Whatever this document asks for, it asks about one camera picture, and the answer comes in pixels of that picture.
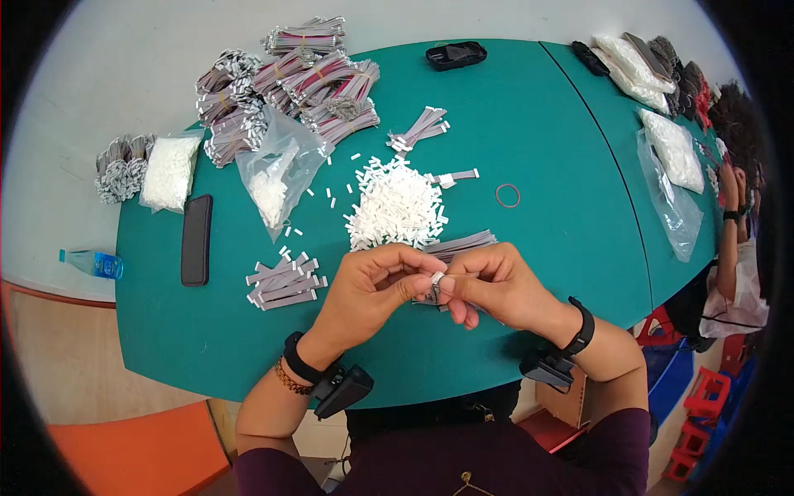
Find person's left thumb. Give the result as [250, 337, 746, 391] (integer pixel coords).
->
[390, 276, 436, 306]

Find grey ribbon cable piece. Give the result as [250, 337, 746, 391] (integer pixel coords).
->
[412, 270, 497, 323]

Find person's left hand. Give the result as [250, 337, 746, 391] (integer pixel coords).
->
[303, 243, 449, 372]

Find orange chair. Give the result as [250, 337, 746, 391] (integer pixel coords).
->
[46, 400, 232, 496]

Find stack of red stools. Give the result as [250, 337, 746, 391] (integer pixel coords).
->
[661, 365, 733, 483]

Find person's right hand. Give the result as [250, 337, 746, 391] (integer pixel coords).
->
[436, 242, 585, 349]

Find pile of white connectors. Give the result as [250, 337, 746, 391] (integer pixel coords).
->
[343, 155, 450, 253]

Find full bag of white connectors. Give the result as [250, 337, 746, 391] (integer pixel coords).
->
[591, 34, 678, 116]
[138, 131, 205, 215]
[638, 108, 706, 196]

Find blue plastic bin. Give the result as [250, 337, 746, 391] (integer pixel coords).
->
[641, 338, 696, 429]

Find person's left fingers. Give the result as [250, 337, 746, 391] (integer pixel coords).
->
[370, 263, 411, 292]

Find black plastic tray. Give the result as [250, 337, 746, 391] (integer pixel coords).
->
[425, 40, 488, 72]

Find open clear bag of connectors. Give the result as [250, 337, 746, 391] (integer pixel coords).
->
[235, 104, 333, 244]

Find small heap of ribbon cables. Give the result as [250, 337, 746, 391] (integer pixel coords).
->
[386, 106, 452, 157]

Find person's right fingers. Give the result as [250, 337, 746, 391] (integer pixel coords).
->
[444, 293, 483, 331]

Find heap of banded cable bundles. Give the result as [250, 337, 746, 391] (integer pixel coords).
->
[195, 16, 382, 169]

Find scattered loose white connectors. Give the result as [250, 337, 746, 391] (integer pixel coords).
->
[277, 152, 368, 262]

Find single ribbon cable with connectors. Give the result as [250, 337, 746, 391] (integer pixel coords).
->
[427, 168, 480, 189]

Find cardboard box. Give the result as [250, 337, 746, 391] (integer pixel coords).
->
[535, 366, 591, 430]

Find black wrist band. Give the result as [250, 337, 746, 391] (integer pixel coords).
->
[519, 296, 596, 395]
[282, 331, 375, 421]

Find black smartphone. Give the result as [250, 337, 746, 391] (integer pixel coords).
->
[180, 193, 213, 288]

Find person's right index finger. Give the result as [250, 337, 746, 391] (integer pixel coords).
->
[447, 242, 519, 278]

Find person's body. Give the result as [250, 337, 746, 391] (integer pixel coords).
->
[232, 379, 652, 496]

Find heap of dark cable bundles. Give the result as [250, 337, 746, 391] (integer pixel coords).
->
[647, 35, 715, 132]

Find person's right thumb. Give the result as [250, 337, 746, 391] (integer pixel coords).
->
[437, 274, 485, 297]

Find stack of bare ribbon cables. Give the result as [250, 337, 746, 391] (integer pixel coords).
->
[422, 229, 499, 265]

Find empty clear plastic bag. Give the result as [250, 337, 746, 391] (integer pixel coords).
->
[635, 129, 706, 264]

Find person's left index finger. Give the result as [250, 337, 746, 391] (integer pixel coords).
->
[347, 243, 449, 277]

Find grey cable bundle group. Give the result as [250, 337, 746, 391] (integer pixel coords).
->
[93, 133, 157, 205]

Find blue label water bottle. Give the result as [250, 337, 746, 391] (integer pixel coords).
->
[58, 248, 124, 280]

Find pile of finished ribbon cables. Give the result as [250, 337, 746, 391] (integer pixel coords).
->
[246, 246, 329, 311]

